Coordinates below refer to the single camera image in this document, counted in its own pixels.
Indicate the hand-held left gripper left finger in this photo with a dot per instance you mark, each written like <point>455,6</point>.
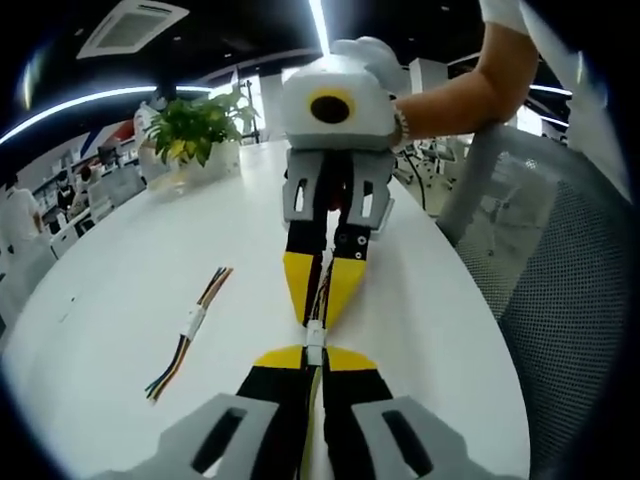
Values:
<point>215,440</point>

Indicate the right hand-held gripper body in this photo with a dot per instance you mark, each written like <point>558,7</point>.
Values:
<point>300,125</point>

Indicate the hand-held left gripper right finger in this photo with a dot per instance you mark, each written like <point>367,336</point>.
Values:
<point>400,440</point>

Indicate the person's right hand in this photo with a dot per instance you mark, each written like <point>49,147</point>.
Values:
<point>382,60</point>

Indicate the black tripod stand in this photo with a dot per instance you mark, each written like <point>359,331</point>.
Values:
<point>252,115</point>

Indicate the white plant pot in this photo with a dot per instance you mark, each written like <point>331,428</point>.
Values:
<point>220,162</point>

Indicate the straight ceiling light strip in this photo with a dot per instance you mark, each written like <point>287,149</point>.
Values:
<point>320,25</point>

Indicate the green potted plant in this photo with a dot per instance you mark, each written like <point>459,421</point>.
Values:
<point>192,122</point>

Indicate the background white office chairs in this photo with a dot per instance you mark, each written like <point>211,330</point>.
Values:
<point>432,160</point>

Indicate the ceiling air conditioner vent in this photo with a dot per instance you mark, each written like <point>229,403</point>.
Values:
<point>132,27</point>

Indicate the grey mesh office chair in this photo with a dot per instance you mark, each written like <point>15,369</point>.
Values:
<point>560,280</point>

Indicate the curved ceiling light strip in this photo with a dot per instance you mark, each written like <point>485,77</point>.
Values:
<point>75,105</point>

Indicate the person's white shirt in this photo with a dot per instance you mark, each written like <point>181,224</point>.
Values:
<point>562,45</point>

